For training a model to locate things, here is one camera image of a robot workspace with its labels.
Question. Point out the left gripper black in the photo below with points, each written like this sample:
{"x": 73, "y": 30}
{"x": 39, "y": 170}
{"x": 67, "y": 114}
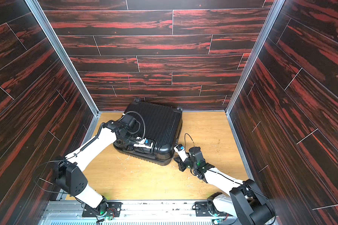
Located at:
{"x": 134, "y": 148}

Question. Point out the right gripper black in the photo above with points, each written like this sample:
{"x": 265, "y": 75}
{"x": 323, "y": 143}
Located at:
{"x": 183, "y": 162}

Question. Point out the black hard-shell suitcase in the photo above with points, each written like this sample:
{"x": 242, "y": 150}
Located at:
{"x": 162, "y": 129}

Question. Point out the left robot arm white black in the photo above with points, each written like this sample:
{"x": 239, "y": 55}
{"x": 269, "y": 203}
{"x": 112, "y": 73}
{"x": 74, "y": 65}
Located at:
{"x": 68, "y": 170}

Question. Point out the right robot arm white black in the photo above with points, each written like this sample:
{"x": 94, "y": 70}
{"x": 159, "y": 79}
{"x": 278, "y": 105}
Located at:
{"x": 241, "y": 199}

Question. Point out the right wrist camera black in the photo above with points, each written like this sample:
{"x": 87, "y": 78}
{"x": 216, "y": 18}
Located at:
{"x": 183, "y": 152}

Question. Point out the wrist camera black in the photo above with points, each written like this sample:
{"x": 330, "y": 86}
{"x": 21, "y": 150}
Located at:
{"x": 183, "y": 152}
{"x": 128, "y": 122}

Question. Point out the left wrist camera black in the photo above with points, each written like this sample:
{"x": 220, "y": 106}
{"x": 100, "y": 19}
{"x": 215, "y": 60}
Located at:
{"x": 128, "y": 122}

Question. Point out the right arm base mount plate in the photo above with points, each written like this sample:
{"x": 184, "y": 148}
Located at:
{"x": 208, "y": 209}

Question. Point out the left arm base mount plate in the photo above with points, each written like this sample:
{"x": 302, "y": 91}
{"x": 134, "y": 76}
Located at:
{"x": 104, "y": 210}

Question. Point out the aluminium front rail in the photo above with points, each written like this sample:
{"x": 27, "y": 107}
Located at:
{"x": 136, "y": 212}

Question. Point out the left aluminium corner post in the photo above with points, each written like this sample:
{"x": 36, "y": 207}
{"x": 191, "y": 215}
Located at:
{"x": 49, "y": 32}

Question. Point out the aluminium corner post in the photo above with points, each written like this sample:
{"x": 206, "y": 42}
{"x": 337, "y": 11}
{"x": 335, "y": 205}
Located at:
{"x": 49, "y": 32}
{"x": 267, "y": 26}

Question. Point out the right aluminium corner post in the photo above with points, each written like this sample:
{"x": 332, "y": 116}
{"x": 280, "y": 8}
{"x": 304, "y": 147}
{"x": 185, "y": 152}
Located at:
{"x": 267, "y": 26}

